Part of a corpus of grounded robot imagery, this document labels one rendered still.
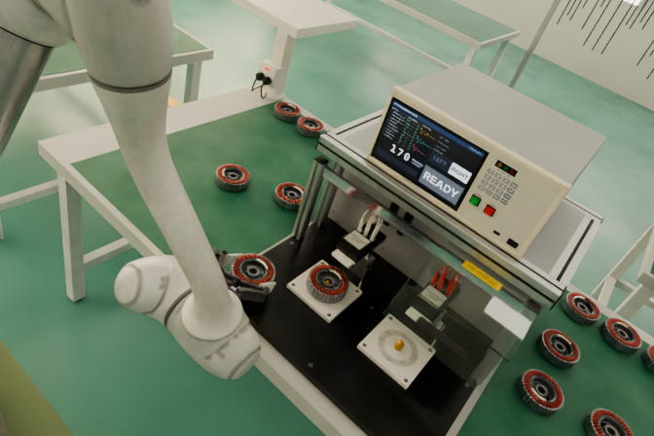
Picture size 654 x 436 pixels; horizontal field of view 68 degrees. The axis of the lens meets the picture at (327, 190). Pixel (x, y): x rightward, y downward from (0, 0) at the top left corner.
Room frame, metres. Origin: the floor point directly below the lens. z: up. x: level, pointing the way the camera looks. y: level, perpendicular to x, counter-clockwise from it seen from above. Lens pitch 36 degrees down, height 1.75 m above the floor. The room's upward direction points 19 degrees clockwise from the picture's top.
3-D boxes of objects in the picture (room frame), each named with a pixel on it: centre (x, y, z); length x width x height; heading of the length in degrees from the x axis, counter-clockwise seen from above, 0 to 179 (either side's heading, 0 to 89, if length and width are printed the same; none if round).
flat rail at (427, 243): (0.96, -0.23, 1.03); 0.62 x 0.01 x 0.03; 62
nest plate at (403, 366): (0.81, -0.29, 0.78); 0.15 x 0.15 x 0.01; 62
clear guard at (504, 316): (0.78, -0.37, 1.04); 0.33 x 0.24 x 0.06; 152
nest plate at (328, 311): (0.92, -0.08, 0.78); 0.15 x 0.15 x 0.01; 62
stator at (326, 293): (0.92, -0.08, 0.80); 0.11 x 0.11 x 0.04
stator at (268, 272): (0.85, 0.11, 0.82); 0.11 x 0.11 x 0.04
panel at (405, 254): (1.09, -0.31, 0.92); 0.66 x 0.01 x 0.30; 62
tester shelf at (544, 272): (1.15, -0.34, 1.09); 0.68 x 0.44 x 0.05; 62
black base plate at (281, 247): (0.88, -0.19, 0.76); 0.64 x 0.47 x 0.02; 62
